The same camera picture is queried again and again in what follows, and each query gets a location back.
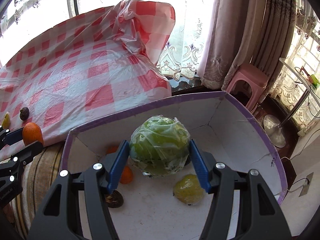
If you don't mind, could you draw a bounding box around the dark passion fruit back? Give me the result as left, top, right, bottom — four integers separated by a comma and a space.
20, 107, 29, 121

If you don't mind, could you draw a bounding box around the large dark passion fruit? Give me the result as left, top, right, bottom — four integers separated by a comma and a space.
105, 190, 124, 209

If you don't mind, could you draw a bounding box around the yellow-green fruit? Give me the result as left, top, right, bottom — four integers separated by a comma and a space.
172, 174, 205, 205

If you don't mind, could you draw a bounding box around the green fruit top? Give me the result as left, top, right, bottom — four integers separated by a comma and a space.
129, 115, 190, 177

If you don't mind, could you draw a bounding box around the large front orange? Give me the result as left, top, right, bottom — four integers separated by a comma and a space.
106, 145, 118, 154

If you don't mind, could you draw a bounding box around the striped towel cloth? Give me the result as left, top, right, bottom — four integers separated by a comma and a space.
7, 141, 65, 239

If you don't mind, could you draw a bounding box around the red white checkered tablecloth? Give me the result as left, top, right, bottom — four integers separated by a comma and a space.
1, 0, 175, 146

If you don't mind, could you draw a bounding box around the purple white cardboard box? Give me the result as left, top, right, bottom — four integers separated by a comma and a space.
61, 92, 287, 239

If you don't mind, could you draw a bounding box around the pink plastic stool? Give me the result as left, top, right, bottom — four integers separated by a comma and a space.
226, 63, 268, 112

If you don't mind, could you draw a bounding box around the glass side table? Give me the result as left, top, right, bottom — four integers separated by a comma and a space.
279, 57, 319, 133

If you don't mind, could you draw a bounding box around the lace floral curtain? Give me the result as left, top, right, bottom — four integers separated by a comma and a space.
157, 17, 204, 81

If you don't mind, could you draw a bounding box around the right brown curtain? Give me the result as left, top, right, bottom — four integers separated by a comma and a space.
198, 0, 296, 94

